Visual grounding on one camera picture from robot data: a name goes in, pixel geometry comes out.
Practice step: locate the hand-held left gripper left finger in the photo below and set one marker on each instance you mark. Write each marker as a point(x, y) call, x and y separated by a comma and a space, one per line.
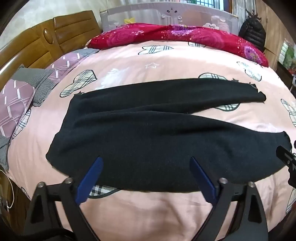
point(91, 176)

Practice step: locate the wooden nightstand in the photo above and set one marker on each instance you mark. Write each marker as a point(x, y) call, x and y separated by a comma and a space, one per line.
point(16, 201)

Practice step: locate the barred window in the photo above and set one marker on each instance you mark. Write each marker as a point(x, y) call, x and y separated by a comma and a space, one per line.
point(208, 3)

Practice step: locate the wooden headboard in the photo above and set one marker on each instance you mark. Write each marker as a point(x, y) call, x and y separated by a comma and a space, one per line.
point(34, 44)

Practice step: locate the shelf with colourful boxes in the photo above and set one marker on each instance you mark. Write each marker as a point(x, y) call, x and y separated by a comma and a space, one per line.
point(288, 55)

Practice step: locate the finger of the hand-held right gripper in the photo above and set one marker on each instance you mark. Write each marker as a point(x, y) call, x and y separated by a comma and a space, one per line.
point(285, 156)

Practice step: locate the pink printed bed cover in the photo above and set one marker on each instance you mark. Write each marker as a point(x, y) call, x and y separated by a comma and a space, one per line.
point(143, 213)

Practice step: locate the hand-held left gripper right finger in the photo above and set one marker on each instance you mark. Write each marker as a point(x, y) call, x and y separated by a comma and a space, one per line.
point(202, 177)

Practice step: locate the red floral blanket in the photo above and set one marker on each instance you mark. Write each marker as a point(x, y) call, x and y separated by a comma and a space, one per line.
point(161, 34)

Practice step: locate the yellow toy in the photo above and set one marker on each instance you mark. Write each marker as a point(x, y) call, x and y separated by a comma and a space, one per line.
point(129, 20)

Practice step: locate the wooden wardrobe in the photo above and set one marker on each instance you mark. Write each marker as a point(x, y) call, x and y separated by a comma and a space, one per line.
point(269, 30)

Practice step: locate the purple and grey pillow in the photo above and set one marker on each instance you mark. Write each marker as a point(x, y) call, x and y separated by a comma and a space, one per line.
point(67, 63)
point(16, 102)

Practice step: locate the grey bed guard rail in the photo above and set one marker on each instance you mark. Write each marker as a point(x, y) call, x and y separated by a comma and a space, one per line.
point(143, 14)

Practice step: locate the black pants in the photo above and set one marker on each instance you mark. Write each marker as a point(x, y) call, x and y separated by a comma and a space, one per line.
point(150, 139)

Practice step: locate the black puffer jacket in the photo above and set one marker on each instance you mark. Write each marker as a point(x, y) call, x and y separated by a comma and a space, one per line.
point(252, 31)

